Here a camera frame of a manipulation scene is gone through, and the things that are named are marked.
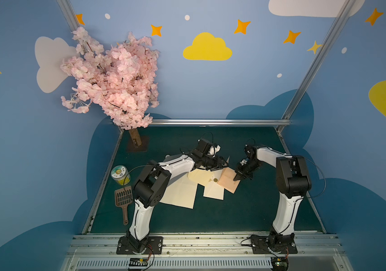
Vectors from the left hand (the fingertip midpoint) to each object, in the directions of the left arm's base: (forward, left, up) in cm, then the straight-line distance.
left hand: (228, 164), depth 88 cm
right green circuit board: (-42, -21, -14) cm, 49 cm away
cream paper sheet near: (-12, +25, -12) cm, 30 cm away
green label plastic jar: (-6, +57, -4) cm, 58 cm away
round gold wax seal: (-4, +6, -12) cm, 14 cm away
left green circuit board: (-43, +41, -14) cm, 61 cm away
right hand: (-2, -6, -12) cm, 13 cm away
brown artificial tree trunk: (+20, +56, -4) cm, 59 cm away
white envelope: (-9, +7, -13) cm, 17 cm away
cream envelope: (-1, +14, -12) cm, 19 cm away
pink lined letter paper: (-3, -1, -13) cm, 13 cm away
